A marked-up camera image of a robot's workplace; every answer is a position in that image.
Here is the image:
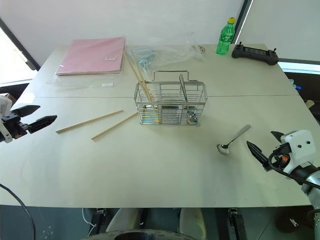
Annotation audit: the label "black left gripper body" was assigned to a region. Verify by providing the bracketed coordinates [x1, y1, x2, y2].
[1, 110, 30, 140]

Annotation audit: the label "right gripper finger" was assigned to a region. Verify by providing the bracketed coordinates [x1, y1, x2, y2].
[270, 130, 285, 144]
[246, 140, 270, 166]

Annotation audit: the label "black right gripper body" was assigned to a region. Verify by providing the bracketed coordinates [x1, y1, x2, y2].
[263, 142, 292, 173]

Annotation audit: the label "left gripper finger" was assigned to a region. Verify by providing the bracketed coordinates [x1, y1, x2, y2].
[11, 104, 41, 118]
[26, 114, 58, 135]

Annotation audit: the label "steel spoon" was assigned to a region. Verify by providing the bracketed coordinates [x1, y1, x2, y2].
[216, 124, 252, 157]

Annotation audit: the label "wooden chopstick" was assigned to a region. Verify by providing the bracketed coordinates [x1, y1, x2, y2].
[122, 51, 152, 103]
[91, 112, 139, 141]
[55, 109, 124, 134]
[131, 50, 155, 101]

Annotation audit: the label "clear plastic sleeve with label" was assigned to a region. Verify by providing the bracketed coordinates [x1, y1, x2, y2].
[45, 73, 118, 90]

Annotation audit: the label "pink paper pack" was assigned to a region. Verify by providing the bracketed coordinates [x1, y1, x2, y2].
[54, 37, 127, 77]

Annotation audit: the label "black remote controller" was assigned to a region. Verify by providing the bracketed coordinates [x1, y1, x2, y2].
[231, 41, 280, 67]

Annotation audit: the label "white rounded shell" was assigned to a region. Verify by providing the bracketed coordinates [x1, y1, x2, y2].
[105, 207, 141, 234]
[179, 207, 208, 240]

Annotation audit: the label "flat steel utensil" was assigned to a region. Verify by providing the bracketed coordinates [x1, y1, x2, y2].
[178, 73, 189, 104]

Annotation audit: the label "green plastic bottle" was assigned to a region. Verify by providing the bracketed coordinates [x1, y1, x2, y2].
[215, 16, 237, 56]

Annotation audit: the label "blue items in bag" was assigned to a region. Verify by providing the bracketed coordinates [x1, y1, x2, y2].
[130, 48, 156, 73]

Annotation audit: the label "clear plastic bag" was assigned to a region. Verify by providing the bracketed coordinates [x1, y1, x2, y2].
[126, 31, 208, 74]

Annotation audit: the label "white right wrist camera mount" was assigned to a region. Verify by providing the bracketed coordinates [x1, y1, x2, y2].
[279, 129, 317, 175]

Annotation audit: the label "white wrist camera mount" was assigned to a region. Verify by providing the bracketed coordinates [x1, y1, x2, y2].
[279, 129, 317, 175]
[0, 94, 14, 144]

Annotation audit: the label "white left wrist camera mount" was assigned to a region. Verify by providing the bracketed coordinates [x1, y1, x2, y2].
[0, 94, 14, 144]

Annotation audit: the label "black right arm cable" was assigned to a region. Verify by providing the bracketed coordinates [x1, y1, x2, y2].
[268, 151, 320, 190]

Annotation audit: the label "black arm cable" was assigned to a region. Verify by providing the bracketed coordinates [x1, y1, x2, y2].
[268, 151, 320, 190]
[0, 183, 36, 240]

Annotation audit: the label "black table leg frame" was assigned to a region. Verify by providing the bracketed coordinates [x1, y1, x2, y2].
[226, 207, 249, 240]

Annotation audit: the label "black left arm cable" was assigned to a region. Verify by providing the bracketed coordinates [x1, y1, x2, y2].
[0, 183, 36, 240]

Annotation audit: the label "steel wire cutlery caddy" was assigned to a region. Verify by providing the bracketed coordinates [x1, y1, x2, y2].
[134, 70, 209, 126]

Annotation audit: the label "thin white cable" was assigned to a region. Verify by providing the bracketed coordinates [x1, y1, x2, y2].
[81, 207, 98, 235]

